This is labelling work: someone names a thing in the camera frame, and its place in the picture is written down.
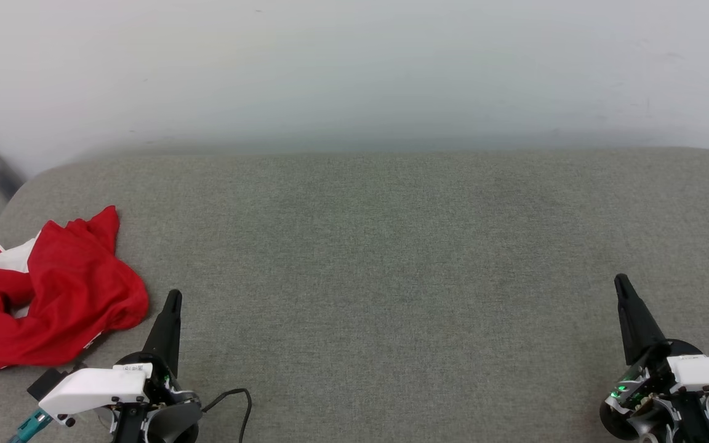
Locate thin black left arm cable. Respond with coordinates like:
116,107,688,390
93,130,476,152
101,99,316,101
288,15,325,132
201,388,252,443

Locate teal left camera plug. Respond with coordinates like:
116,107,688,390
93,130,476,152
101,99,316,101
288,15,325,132
9,409,54,443

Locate red and white basketball jersey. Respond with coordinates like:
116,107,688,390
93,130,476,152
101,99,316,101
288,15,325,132
0,206,150,373

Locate grey fabric sofa cushion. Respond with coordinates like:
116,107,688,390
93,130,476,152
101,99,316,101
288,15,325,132
0,146,709,443

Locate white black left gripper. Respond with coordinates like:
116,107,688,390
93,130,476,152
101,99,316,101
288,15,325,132
39,289,202,443

